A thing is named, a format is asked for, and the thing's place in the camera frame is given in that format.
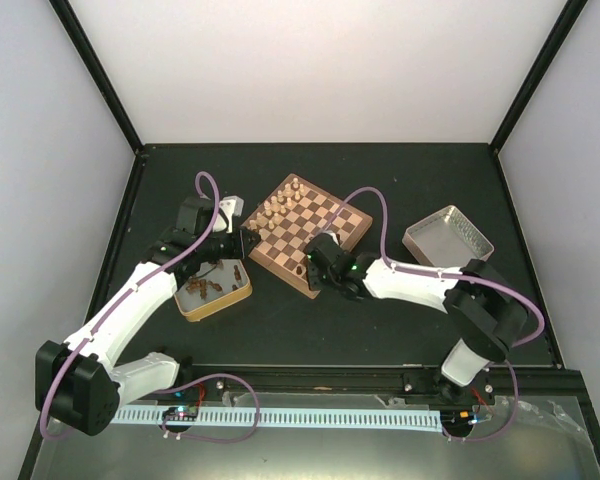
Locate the black mounting rail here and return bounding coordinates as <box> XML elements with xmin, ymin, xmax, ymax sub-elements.
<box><xmin>174</xmin><ymin>364</ymin><xmax>588</xmax><ymax>405</ymax></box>

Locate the white slotted cable duct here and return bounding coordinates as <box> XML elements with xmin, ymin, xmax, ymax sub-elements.
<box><xmin>112</xmin><ymin>405</ymin><xmax>442</xmax><ymax>433</ymax></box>

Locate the right controller board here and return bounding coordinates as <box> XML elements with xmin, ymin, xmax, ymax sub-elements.
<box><xmin>440</xmin><ymin>410</ymin><xmax>492</xmax><ymax>426</ymax></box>

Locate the white chess pawn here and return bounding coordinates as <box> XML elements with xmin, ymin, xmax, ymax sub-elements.
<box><xmin>258</xmin><ymin>226</ymin><xmax>269</xmax><ymax>240</ymax></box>

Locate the wooden chess board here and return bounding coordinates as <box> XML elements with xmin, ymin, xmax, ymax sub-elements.
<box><xmin>243</xmin><ymin>174</ymin><xmax>373</xmax><ymax>299</ymax></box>

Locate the silver metal tray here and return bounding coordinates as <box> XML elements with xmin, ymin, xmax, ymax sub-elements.
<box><xmin>402</xmin><ymin>205</ymin><xmax>495</xmax><ymax>267</ymax></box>

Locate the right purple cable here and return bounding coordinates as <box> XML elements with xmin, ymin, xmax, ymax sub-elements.
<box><xmin>324</xmin><ymin>187</ymin><xmax>546</xmax><ymax>351</ymax></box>

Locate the purple cable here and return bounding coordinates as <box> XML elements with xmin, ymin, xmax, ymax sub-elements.
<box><xmin>39</xmin><ymin>171</ymin><xmax>221</xmax><ymax>441</ymax></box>
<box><xmin>324</xmin><ymin>187</ymin><xmax>546</xmax><ymax>351</ymax></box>

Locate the yellow tin box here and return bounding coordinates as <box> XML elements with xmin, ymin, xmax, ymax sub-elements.
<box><xmin>175</xmin><ymin>260</ymin><xmax>253</xmax><ymax>322</ymax></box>

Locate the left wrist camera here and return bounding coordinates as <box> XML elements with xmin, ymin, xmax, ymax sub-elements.
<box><xmin>213</xmin><ymin>196</ymin><xmax>244</xmax><ymax>233</ymax></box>

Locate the left controller board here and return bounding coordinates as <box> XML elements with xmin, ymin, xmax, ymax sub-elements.
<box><xmin>162</xmin><ymin>406</ymin><xmax>198</xmax><ymax>421</ymax></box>

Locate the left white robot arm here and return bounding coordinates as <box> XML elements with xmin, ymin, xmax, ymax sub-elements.
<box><xmin>35</xmin><ymin>196</ymin><xmax>260</xmax><ymax>436</ymax></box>

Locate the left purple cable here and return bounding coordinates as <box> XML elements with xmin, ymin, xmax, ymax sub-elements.
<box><xmin>39</xmin><ymin>171</ymin><xmax>221</xmax><ymax>441</ymax></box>

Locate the controller board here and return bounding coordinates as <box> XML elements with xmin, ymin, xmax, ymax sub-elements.
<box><xmin>162</xmin><ymin>406</ymin><xmax>198</xmax><ymax>421</ymax></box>
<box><xmin>440</xmin><ymin>410</ymin><xmax>492</xmax><ymax>426</ymax></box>

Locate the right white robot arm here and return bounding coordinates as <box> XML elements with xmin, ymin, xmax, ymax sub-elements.
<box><xmin>304</xmin><ymin>233</ymin><xmax>530</xmax><ymax>404</ymax></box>

